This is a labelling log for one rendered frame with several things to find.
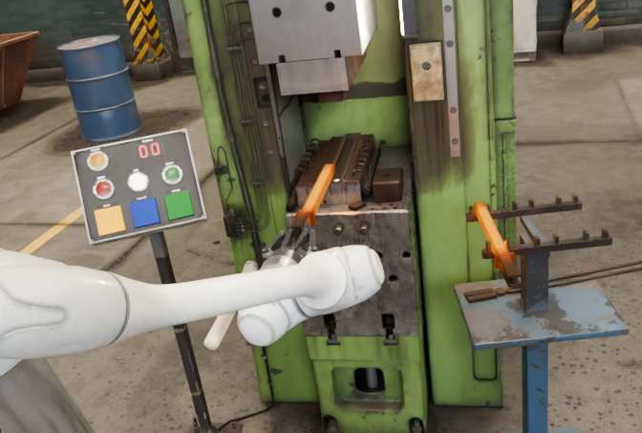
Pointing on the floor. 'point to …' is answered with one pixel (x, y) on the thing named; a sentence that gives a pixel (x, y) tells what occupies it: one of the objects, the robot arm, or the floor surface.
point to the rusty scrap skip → (14, 67)
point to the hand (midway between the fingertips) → (301, 226)
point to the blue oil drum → (100, 88)
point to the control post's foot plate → (217, 427)
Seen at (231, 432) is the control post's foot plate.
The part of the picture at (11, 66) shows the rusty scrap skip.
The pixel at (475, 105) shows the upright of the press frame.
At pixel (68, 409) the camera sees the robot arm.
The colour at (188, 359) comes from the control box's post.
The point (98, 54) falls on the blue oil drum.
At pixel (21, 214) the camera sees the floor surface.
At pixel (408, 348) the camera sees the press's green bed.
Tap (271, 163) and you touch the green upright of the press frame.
